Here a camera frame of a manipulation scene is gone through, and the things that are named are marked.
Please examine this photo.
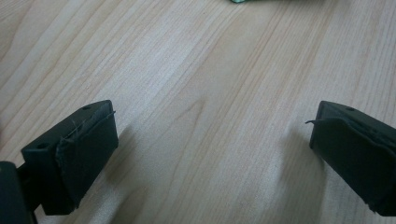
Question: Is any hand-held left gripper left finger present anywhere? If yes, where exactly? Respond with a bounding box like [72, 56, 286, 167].
[21, 99, 120, 217]

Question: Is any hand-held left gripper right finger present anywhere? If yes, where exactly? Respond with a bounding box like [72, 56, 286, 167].
[304, 100, 396, 217]

